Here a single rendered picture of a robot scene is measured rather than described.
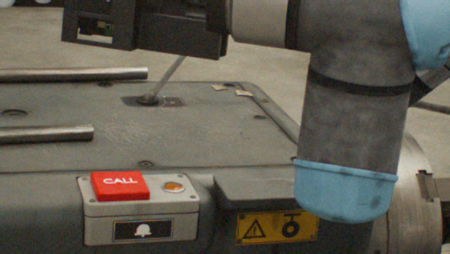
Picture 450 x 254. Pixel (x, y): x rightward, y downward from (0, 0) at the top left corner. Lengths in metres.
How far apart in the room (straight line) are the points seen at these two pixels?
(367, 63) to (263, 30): 0.07
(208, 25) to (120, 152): 0.53
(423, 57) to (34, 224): 0.53
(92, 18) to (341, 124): 0.19
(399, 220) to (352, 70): 0.70
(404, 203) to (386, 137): 0.67
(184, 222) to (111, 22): 0.42
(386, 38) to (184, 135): 0.64
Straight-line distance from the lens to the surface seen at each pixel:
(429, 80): 0.73
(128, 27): 0.60
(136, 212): 0.98
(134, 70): 1.40
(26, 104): 1.27
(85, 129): 1.13
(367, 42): 0.58
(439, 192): 1.33
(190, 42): 0.61
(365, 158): 0.61
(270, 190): 1.04
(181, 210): 0.99
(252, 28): 0.59
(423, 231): 1.29
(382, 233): 1.25
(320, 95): 0.60
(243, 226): 1.06
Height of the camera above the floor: 1.68
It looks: 20 degrees down
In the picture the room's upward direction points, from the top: 6 degrees clockwise
